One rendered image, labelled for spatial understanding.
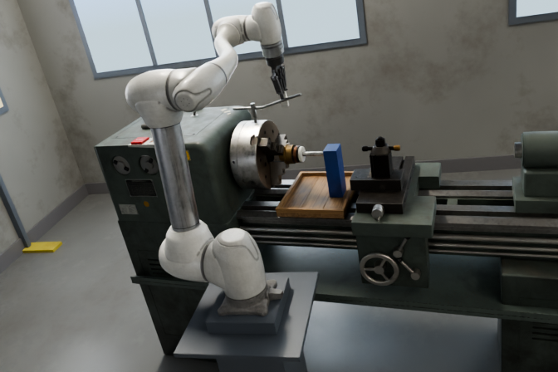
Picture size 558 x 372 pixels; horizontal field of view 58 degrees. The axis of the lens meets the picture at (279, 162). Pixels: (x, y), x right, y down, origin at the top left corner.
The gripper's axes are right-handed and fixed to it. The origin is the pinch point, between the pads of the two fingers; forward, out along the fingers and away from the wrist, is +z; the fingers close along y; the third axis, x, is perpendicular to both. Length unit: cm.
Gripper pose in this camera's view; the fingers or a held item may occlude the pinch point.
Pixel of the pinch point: (283, 99)
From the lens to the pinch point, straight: 218.0
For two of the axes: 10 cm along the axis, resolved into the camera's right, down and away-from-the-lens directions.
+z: 2.1, 8.3, 5.2
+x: -9.3, 0.0, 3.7
